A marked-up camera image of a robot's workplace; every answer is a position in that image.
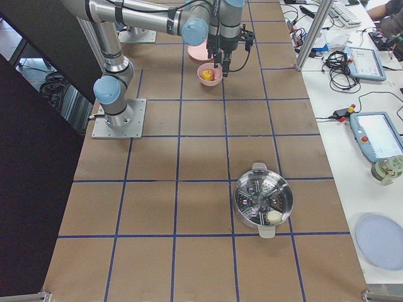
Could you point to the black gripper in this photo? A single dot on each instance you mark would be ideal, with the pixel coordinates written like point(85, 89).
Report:
point(224, 46)
point(212, 42)

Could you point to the pink bowl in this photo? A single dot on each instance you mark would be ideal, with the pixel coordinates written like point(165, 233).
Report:
point(217, 71)

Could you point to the red yellow apple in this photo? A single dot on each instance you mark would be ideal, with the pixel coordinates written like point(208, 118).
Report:
point(208, 75)

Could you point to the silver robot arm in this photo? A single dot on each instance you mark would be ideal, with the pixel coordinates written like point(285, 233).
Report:
point(101, 21)
point(193, 31)

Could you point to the pink plate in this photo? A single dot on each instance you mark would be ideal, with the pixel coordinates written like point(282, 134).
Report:
point(199, 53)

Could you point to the blue plate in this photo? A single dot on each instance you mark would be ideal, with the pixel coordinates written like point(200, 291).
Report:
point(380, 240)

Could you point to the white keyboard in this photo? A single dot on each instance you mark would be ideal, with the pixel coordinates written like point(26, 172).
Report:
point(344, 15)

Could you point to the black power adapter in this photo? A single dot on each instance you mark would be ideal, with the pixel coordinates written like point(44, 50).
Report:
point(340, 113)

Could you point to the far teach pendant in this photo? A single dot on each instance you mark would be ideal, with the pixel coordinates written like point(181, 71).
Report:
point(364, 63)

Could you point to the teach pendant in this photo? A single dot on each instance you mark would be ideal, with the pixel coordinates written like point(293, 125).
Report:
point(364, 63)
point(376, 135)

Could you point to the steel steamer pot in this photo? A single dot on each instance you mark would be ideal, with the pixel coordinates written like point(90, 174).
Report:
point(257, 192)

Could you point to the white steamed bun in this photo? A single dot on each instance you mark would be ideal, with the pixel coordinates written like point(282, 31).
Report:
point(274, 217)

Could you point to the near teach pendant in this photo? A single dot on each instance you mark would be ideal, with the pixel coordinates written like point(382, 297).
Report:
point(376, 135)

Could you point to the glass jar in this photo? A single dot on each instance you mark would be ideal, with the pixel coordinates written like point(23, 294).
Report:
point(388, 169)

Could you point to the black panel board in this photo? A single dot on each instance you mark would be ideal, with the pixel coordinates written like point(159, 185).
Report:
point(39, 149)

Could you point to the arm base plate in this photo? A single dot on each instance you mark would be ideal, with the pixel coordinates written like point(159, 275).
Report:
point(128, 124)
point(138, 36)

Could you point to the aluminium frame post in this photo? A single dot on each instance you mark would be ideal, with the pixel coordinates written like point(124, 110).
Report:
point(315, 28)

